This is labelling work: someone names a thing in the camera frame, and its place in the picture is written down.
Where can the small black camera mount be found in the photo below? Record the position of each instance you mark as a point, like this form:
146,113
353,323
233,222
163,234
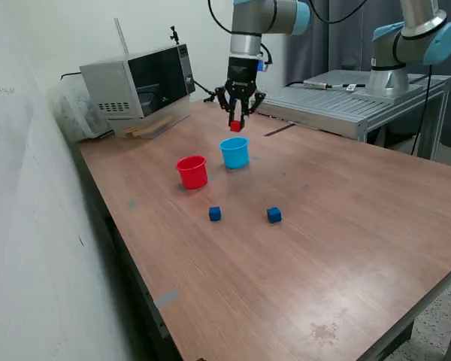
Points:
174,35

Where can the translucent plastic bag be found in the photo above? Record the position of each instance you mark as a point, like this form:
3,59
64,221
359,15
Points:
71,113

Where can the aluminium robot base table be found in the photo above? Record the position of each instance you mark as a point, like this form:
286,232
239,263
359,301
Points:
323,101

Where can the silver cylindrical device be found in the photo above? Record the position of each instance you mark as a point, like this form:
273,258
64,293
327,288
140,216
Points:
317,84

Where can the long grey tape strip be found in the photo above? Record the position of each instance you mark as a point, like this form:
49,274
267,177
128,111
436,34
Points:
166,298

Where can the red cube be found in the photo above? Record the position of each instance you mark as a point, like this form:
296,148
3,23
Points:
235,127

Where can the silver blue-capped robot arm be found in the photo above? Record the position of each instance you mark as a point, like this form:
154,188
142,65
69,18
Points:
248,15

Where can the small white tag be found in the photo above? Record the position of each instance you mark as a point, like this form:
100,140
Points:
351,87

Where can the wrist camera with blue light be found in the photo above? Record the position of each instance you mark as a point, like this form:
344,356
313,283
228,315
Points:
263,66

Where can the black marker pen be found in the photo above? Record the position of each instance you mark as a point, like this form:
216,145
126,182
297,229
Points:
340,86

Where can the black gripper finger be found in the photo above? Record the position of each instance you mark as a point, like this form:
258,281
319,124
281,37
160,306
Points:
232,111
242,111

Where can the blue plastic cup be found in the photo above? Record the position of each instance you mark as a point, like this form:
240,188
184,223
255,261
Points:
235,156

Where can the red plastic cup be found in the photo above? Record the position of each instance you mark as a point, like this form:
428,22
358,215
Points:
192,176

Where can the wooden sticks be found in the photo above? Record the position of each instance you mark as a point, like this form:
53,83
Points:
150,127

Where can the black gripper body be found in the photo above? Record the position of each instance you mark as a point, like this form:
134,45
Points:
242,77

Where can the blue cube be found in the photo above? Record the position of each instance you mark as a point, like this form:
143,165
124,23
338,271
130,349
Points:
215,214
274,215

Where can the silver microwave oven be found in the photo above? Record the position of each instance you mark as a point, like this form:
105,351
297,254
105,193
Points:
109,86

